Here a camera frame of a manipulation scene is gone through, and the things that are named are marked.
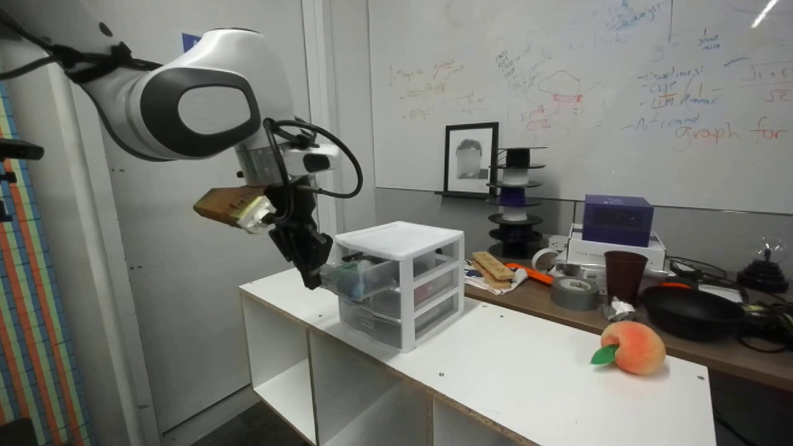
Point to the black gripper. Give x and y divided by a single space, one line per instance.
292 213

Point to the white shelf counter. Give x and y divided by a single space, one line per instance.
512 372

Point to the white round object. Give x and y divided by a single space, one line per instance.
549 258

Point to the white door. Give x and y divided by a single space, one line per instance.
206 330

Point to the white paper sheet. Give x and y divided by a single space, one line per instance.
486 286

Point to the wooden brush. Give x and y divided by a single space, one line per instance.
494 267

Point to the black framed portrait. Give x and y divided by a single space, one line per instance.
471 160

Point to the black spool tower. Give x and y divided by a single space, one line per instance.
519 207

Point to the grey tape roll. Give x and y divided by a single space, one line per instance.
575 295

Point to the colourful striped panel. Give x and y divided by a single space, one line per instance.
32 330

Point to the purple box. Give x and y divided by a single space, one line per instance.
618 220

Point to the maroon cup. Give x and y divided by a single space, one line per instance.
624 275

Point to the white crumpled wrapper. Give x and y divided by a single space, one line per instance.
622 311

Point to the whiteboard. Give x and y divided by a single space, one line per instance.
595 89

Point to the toy peach with green leaf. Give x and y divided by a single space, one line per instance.
635 348

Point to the white box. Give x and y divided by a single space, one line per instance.
653 253

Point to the black frying pan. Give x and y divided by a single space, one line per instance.
691 315

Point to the black desk bell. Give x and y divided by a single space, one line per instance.
763 273

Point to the black desk device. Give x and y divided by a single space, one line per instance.
771 319

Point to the white plastic drawer unit frame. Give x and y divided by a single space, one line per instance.
398 239

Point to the wrist camera on wooden mount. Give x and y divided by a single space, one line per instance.
223 203

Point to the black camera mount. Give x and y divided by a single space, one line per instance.
21 149

